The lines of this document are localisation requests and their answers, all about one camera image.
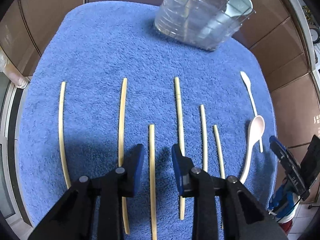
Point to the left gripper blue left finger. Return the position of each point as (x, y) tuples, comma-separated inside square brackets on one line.
[(133, 165)]

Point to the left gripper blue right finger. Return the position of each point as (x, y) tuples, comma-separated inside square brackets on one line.
[(182, 165)]

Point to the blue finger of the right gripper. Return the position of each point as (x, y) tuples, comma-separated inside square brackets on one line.
[(285, 157)]

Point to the wooden chopstick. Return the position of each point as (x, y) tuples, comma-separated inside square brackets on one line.
[(186, 15), (219, 152), (61, 136), (204, 138), (121, 148), (180, 134), (152, 181)]

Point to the pink white ceramic spoon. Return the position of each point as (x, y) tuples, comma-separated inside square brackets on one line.
[(255, 132)]

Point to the white plastic fork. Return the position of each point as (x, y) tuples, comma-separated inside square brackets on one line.
[(247, 83)]

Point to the blue gloved right hand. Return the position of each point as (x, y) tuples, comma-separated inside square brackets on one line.
[(283, 204)]

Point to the blue towel mat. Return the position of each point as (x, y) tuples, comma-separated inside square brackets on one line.
[(91, 116)]

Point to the sliding glass door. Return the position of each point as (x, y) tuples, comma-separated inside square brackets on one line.
[(12, 206)]

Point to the clear utensil holder with rack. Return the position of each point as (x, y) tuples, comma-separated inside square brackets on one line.
[(169, 21)]

